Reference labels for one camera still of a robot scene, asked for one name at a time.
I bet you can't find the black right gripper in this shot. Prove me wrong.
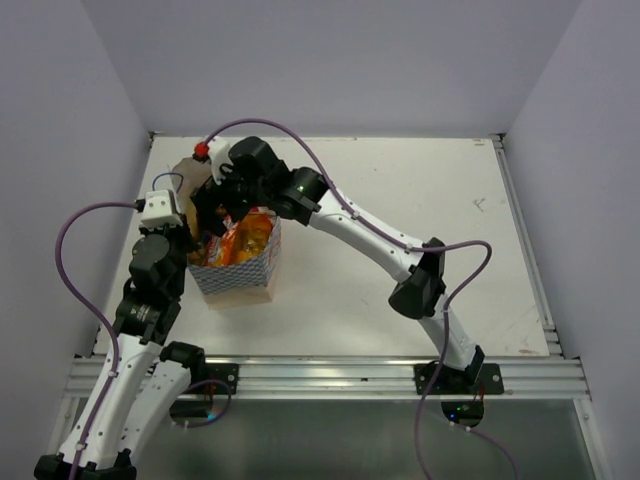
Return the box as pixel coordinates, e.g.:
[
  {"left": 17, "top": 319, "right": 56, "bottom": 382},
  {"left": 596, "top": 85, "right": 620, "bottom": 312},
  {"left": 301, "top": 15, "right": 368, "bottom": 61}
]
[{"left": 191, "top": 162, "right": 270, "bottom": 236}]

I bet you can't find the clear orange snack packet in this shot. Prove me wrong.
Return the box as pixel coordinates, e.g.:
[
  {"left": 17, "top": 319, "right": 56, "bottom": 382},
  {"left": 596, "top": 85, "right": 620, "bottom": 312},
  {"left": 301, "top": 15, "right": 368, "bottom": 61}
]
[{"left": 204, "top": 215, "right": 237, "bottom": 267}]

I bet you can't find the orange yellow candy bag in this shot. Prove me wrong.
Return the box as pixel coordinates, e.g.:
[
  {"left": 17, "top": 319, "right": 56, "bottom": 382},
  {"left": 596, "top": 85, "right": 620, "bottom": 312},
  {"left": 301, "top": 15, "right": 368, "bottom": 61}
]
[{"left": 232, "top": 207, "right": 274, "bottom": 265}]

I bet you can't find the blue checkered paper bag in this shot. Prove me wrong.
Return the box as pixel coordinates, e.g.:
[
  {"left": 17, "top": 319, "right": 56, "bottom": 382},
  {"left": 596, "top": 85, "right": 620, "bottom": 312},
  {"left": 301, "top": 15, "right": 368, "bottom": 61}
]
[{"left": 152, "top": 158, "right": 281, "bottom": 309}]

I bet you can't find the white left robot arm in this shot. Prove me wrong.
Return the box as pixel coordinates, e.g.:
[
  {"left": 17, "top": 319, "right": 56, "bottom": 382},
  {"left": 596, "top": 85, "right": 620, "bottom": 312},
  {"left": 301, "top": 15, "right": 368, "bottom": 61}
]
[{"left": 34, "top": 226, "right": 208, "bottom": 479}]

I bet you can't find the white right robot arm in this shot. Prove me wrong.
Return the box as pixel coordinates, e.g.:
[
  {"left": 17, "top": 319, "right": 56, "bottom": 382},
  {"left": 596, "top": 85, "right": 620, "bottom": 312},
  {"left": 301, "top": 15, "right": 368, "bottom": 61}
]
[{"left": 190, "top": 136, "right": 485, "bottom": 393}]

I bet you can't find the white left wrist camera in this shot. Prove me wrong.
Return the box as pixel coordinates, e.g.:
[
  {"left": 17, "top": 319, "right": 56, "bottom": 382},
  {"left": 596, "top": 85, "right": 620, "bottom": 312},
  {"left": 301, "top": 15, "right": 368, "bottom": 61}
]
[{"left": 140, "top": 190, "right": 183, "bottom": 230}]

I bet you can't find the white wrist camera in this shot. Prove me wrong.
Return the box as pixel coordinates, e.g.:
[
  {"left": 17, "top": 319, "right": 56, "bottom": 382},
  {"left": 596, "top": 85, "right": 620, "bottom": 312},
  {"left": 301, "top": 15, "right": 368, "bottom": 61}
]
[
  {"left": 140, "top": 190, "right": 183, "bottom": 230},
  {"left": 192, "top": 137, "right": 231, "bottom": 184}
]

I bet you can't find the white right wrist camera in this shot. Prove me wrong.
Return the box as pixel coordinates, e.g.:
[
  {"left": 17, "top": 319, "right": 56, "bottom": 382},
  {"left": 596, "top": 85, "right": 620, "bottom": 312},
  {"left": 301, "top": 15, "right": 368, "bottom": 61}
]
[{"left": 192, "top": 137, "right": 231, "bottom": 184}]

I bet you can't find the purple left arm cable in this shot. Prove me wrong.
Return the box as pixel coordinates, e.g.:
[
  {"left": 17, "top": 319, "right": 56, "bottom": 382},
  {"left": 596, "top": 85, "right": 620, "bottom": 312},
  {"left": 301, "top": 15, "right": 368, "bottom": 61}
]
[{"left": 55, "top": 200, "right": 146, "bottom": 480}]

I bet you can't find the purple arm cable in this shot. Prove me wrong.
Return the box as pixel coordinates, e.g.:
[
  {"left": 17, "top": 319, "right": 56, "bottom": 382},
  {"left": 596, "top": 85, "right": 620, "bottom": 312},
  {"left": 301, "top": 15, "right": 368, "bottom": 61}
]
[
  {"left": 55, "top": 200, "right": 146, "bottom": 480},
  {"left": 203, "top": 117, "right": 521, "bottom": 480}
]

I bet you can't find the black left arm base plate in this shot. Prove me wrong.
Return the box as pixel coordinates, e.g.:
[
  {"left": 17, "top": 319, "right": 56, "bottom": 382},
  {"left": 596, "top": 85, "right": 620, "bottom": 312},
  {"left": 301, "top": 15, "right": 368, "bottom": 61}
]
[{"left": 181, "top": 362, "right": 240, "bottom": 399}]

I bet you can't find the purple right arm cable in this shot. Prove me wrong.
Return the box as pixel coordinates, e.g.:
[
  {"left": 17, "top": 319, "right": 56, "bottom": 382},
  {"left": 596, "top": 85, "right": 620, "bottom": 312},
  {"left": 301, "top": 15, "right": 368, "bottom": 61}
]
[{"left": 203, "top": 117, "right": 521, "bottom": 480}]

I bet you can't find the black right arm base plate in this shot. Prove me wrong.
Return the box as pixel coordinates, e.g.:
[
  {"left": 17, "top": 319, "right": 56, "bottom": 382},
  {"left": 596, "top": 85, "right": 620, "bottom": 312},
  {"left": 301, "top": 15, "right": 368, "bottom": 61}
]
[{"left": 413, "top": 361, "right": 505, "bottom": 396}]

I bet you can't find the aluminium table frame rail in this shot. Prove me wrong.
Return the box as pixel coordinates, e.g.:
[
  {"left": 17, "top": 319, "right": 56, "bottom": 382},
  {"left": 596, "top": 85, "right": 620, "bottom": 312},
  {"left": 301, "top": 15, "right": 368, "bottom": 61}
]
[{"left": 47, "top": 130, "right": 614, "bottom": 480}]

